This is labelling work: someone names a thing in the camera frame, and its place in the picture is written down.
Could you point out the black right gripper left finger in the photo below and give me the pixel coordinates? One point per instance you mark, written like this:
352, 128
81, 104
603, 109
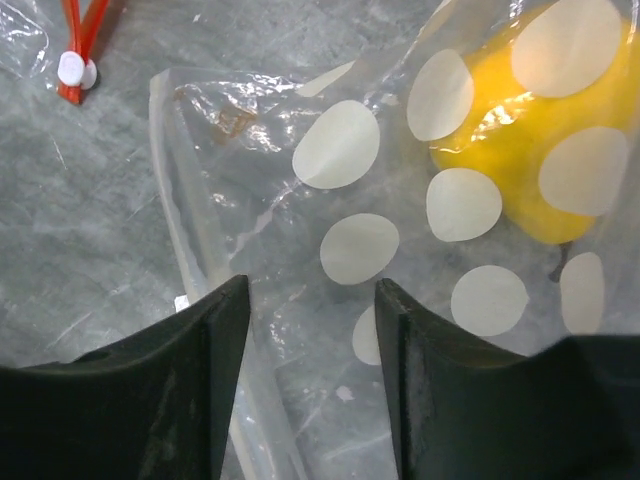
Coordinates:
154, 405

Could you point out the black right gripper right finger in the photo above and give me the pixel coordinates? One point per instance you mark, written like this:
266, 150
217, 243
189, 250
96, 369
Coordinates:
463, 408

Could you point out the clear white-slider zip bag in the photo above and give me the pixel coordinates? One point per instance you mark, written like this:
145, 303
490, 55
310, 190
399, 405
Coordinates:
314, 188

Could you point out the fake yellow pear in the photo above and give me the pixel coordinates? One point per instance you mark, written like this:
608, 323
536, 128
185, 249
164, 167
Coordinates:
534, 126

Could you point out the clear red-zip bag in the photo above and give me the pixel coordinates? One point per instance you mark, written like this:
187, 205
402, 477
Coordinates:
52, 42

